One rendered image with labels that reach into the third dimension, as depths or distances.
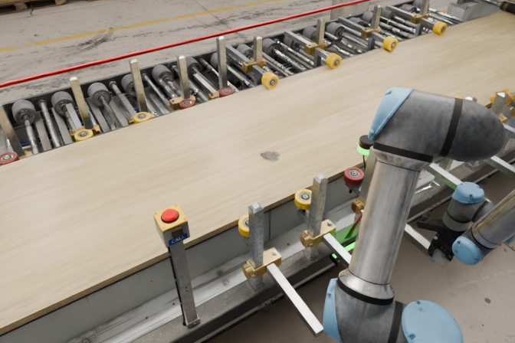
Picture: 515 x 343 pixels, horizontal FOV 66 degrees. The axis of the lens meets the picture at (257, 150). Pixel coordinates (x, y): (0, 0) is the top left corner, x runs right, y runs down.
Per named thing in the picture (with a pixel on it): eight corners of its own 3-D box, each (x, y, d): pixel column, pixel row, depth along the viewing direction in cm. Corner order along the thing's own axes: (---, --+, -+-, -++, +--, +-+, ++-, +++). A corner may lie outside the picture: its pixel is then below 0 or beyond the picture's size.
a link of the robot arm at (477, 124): (536, 106, 67) (476, 132, 114) (467, 93, 71) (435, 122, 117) (518, 172, 68) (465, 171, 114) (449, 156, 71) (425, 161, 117)
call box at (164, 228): (191, 239, 107) (188, 219, 102) (166, 250, 104) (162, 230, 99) (181, 222, 111) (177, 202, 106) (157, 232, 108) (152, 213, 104)
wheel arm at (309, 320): (323, 334, 123) (324, 327, 120) (314, 340, 121) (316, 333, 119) (250, 239, 152) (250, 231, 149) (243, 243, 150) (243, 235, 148)
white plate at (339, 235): (380, 223, 168) (385, 207, 162) (332, 249, 158) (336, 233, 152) (378, 222, 169) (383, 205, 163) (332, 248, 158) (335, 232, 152)
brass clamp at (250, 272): (282, 266, 142) (283, 257, 139) (250, 283, 137) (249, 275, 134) (272, 253, 146) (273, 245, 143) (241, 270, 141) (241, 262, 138)
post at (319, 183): (315, 266, 160) (328, 178, 130) (308, 269, 158) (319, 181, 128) (309, 259, 162) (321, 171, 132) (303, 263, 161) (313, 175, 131)
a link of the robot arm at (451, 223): (441, 211, 124) (457, 201, 127) (437, 220, 127) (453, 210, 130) (461, 227, 119) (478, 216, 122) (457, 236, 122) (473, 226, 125)
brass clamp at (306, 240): (336, 236, 152) (337, 227, 149) (307, 252, 147) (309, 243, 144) (326, 226, 157) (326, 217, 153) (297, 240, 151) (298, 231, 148)
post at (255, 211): (263, 295, 149) (264, 207, 119) (254, 299, 148) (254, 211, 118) (257, 288, 152) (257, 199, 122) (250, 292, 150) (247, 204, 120)
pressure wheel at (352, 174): (363, 194, 168) (369, 174, 161) (349, 201, 165) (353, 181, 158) (351, 183, 174) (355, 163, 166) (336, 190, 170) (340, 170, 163)
